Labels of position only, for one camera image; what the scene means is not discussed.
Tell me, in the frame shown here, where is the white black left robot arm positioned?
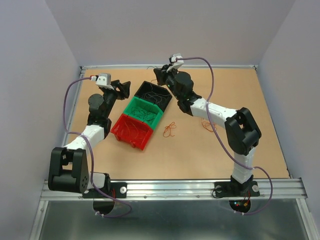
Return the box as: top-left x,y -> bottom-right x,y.
48,75 -> 131,197

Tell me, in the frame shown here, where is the black plastic bin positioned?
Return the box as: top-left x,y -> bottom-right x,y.
134,81 -> 173,112

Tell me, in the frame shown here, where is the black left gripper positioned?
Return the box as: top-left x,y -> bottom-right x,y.
101,79 -> 131,119

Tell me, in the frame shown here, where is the thin wire bundle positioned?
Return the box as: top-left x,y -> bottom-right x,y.
162,117 -> 218,138

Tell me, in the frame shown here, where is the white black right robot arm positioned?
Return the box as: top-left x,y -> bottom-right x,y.
153,65 -> 262,198

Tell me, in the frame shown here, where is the orange thin wire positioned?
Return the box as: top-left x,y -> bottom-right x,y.
121,121 -> 147,143

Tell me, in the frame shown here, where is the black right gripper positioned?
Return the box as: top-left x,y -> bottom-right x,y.
154,64 -> 182,101

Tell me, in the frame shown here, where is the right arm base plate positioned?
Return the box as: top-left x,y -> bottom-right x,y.
213,181 -> 260,198

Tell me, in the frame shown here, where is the aluminium mounting rail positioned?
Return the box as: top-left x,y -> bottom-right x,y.
40,178 -> 308,202

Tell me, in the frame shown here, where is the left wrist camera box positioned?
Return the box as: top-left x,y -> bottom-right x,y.
90,73 -> 114,90

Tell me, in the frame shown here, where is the green plastic bin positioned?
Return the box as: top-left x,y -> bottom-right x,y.
123,96 -> 164,130

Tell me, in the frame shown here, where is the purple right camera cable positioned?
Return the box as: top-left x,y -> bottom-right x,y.
176,56 -> 273,216

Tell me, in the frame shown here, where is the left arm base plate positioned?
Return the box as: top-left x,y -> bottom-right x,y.
82,182 -> 128,199

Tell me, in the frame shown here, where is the black thin wire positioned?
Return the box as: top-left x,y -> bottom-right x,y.
131,104 -> 160,123

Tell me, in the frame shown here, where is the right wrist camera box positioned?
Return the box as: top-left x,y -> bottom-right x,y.
166,53 -> 184,73

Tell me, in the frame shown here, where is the red plastic bin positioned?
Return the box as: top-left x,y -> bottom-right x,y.
110,113 -> 154,151

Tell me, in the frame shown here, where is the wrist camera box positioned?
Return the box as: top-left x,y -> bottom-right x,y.
90,73 -> 114,90
166,53 -> 184,73

